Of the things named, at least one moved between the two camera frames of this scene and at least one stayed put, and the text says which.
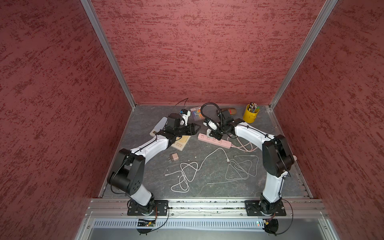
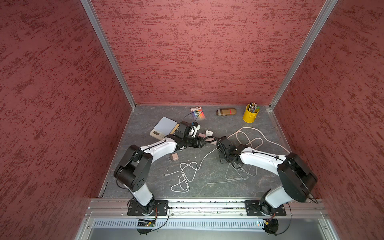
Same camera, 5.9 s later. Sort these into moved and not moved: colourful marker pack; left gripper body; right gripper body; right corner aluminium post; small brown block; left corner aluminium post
Moved: right gripper body; left gripper body
Not moved: left corner aluminium post; colourful marker pack; right corner aluminium post; small brown block
